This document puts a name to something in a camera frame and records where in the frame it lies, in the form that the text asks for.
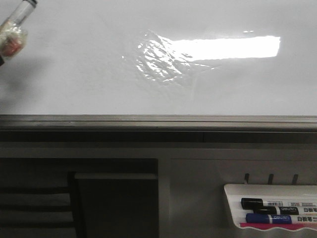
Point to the taped black whiteboard marker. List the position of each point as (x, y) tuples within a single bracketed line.
[(12, 36)]

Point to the white whiteboard surface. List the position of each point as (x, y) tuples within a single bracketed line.
[(165, 57)]

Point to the black capped whiteboard marker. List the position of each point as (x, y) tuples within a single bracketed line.
[(251, 203)]

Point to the blue capped whiteboard marker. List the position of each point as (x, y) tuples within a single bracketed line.
[(281, 219)]

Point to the grey pegboard stand panel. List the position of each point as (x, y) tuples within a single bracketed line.
[(192, 202)]

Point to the pink highlighter marker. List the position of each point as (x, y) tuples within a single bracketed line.
[(262, 226)]

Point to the black slatted chair back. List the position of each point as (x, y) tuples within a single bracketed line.
[(74, 207)]

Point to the white plastic marker tray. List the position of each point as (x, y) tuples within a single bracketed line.
[(237, 215)]

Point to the grey whiteboard frame rail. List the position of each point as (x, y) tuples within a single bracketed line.
[(156, 128)]

